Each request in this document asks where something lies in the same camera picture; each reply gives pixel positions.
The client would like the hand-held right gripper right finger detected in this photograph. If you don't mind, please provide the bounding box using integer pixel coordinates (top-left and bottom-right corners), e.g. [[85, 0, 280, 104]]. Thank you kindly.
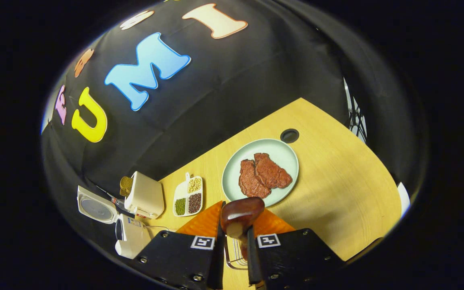
[[247, 208, 345, 290]]

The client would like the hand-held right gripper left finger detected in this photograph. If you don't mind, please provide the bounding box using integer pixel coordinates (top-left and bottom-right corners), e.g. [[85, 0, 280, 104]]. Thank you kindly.
[[129, 200, 226, 290]]

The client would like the white rice cooker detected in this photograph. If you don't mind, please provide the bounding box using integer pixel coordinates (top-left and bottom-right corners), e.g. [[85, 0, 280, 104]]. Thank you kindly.
[[77, 185, 152, 259]]

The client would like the clear wire chopstick holder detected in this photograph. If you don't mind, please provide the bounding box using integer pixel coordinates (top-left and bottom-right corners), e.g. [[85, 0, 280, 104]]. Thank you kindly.
[[224, 236, 249, 270]]

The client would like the dark wooden spoon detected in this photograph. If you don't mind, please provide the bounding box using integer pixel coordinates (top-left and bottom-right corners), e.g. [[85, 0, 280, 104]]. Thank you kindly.
[[220, 197, 265, 260]]

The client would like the red bean pile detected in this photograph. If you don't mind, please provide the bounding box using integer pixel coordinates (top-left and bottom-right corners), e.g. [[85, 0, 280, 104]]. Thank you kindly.
[[188, 193, 202, 214]]

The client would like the white toaster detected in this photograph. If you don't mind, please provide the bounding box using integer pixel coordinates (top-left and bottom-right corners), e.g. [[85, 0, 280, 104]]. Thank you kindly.
[[124, 171, 165, 219]]

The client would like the white divided dish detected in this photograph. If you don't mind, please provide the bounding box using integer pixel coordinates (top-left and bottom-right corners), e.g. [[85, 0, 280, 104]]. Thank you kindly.
[[173, 172, 204, 217]]

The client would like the clear water bottle red label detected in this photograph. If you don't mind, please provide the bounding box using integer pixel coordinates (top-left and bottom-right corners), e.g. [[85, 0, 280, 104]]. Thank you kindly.
[[109, 193, 137, 215]]

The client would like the red meat slice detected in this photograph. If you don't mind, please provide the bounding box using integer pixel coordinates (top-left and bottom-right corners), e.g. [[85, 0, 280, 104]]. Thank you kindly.
[[254, 152, 293, 189], [238, 159, 272, 199]]

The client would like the pale green plate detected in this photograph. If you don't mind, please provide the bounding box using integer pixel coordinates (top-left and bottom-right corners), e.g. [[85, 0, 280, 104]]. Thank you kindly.
[[222, 139, 299, 207]]

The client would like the black table grommet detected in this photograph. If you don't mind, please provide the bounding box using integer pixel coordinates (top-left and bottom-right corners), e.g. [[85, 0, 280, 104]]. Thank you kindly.
[[280, 128, 300, 144]]

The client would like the metal stand frame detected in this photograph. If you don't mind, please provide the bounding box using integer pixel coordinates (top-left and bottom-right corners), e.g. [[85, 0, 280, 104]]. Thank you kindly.
[[343, 78, 367, 143]]

